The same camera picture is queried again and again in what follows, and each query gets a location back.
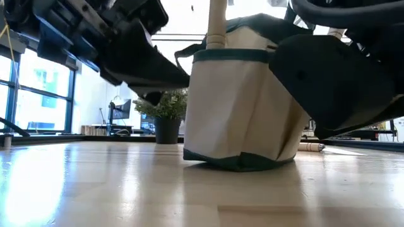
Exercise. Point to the cream green-trimmed gardening bag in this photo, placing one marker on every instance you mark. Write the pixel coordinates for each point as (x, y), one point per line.
(236, 110)

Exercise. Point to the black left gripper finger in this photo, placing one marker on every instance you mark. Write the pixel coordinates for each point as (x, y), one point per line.
(153, 97)
(139, 63)

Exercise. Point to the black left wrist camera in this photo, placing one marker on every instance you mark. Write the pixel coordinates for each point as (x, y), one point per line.
(151, 15)

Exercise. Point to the green plant in black pot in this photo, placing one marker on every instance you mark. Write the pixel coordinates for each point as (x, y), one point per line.
(166, 130)

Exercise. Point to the computer monitor on stand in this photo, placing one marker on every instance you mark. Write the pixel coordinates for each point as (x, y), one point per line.
(121, 110)

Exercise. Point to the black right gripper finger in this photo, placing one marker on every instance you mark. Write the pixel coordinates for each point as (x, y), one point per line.
(347, 126)
(315, 88)

